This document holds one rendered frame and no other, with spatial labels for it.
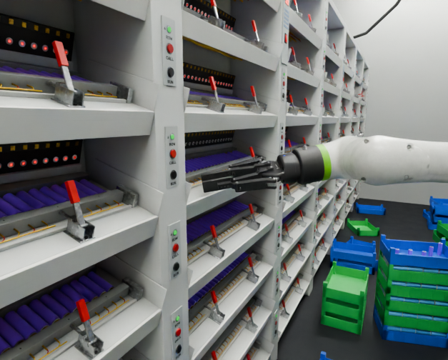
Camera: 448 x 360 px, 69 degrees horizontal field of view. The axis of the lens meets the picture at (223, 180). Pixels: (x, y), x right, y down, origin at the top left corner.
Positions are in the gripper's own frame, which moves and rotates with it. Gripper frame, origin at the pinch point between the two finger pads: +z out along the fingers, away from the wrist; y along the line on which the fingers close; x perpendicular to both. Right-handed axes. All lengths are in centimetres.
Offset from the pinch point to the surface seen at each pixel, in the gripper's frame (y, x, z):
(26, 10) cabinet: -1, 42, 29
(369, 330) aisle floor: 28, -120, -68
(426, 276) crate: 26, -85, -92
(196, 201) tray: -6.2, -0.9, 5.3
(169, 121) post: -7.6, 19.5, 7.5
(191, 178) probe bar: 3.9, -0.4, 5.8
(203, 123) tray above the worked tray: 3.2, 14.2, 0.7
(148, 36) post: -5.8, 35.0, 8.1
